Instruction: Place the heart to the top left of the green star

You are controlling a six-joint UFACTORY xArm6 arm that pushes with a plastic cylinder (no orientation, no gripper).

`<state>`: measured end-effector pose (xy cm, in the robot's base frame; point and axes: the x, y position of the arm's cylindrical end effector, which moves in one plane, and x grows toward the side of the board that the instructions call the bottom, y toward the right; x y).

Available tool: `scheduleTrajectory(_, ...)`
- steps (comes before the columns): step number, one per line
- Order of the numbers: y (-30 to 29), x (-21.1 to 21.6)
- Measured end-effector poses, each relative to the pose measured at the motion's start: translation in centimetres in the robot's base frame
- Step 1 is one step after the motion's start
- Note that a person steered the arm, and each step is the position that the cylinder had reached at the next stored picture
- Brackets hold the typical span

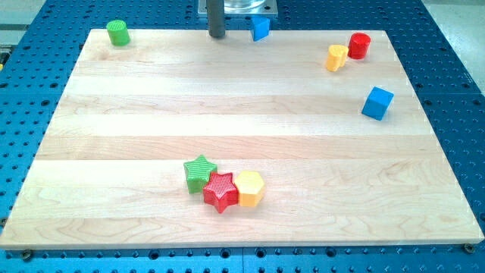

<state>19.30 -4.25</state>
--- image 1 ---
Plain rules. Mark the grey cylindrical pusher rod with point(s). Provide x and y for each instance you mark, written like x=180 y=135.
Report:
x=215 y=14

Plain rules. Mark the blue block at top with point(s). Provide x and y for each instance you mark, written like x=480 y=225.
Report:
x=260 y=28

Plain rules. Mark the yellow heart block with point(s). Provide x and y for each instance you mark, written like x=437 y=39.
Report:
x=336 y=57

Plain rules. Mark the green star block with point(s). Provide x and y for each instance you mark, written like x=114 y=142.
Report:
x=198 y=172

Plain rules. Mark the red star block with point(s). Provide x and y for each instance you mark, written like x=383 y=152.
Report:
x=220 y=191

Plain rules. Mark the green cylinder block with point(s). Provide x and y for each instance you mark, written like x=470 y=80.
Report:
x=118 y=32

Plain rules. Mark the wooden board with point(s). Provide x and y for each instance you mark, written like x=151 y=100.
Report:
x=109 y=172

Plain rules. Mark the red cylinder block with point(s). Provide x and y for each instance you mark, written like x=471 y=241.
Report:
x=358 y=45

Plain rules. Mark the yellow hexagon block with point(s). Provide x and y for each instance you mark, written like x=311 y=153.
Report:
x=251 y=188

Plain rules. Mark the blue cube block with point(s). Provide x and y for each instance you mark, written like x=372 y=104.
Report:
x=377 y=103

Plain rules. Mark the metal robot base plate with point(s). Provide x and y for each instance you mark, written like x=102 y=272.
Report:
x=246 y=8

